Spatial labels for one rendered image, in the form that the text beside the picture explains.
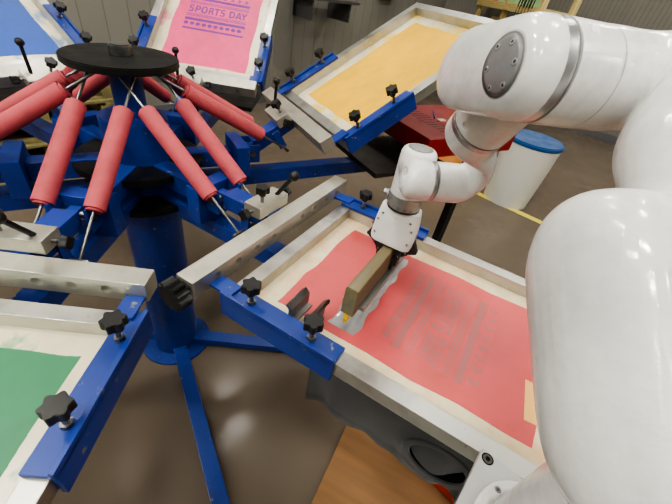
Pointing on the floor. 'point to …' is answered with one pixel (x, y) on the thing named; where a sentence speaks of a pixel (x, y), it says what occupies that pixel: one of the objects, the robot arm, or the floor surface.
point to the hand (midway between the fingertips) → (386, 257)
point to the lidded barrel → (522, 169)
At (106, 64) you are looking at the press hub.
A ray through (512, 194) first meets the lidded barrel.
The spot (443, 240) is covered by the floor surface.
